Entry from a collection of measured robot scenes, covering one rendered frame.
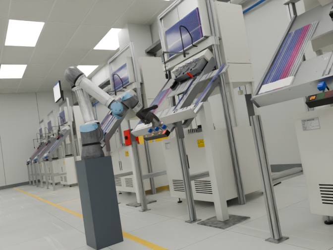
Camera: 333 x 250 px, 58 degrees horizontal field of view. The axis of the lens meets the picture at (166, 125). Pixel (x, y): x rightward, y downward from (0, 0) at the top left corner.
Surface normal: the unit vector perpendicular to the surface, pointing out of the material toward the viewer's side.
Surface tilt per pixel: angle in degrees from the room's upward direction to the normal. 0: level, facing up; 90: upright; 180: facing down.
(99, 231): 90
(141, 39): 90
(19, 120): 90
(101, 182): 90
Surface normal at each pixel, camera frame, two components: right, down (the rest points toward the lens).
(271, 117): -0.84, 0.10
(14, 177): 0.52, -0.14
